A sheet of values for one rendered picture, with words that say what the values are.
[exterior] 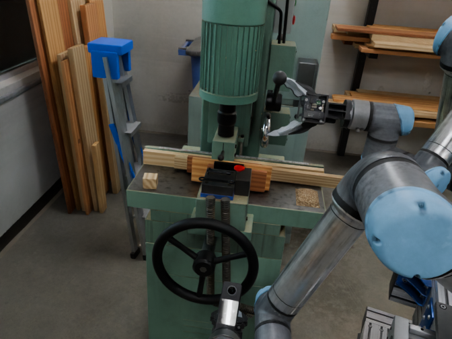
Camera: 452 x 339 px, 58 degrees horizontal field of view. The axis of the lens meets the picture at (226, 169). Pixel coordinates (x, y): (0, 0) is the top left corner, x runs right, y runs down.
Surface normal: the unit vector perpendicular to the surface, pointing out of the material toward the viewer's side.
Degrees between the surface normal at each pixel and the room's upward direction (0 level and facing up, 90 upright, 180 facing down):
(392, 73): 90
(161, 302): 90
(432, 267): 86
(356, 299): 0
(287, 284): 75
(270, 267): 90
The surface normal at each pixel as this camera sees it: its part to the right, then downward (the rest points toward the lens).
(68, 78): 0.99, 0.08
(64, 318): 0.06, -0.88
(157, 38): -0.13, 0.46
